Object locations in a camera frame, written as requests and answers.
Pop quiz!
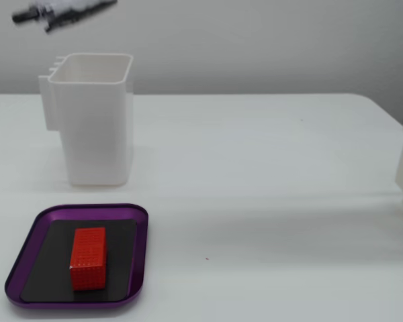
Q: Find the white fixed gripper finger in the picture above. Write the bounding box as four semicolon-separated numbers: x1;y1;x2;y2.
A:
52;0;104;11

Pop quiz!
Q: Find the black and clear ballpoint pen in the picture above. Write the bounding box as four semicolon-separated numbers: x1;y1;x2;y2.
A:
12;0;119;34

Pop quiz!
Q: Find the white plastic pen holder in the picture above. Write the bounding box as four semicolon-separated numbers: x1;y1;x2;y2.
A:
38;52;134;187

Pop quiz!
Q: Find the purple metal tray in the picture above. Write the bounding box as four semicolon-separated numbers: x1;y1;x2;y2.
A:
4;203;150;309

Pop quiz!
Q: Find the red perforated block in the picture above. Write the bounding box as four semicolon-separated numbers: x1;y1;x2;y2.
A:
69;227;107;292

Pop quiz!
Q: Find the black tray mat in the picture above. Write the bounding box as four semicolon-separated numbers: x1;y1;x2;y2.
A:
19;219;137;302

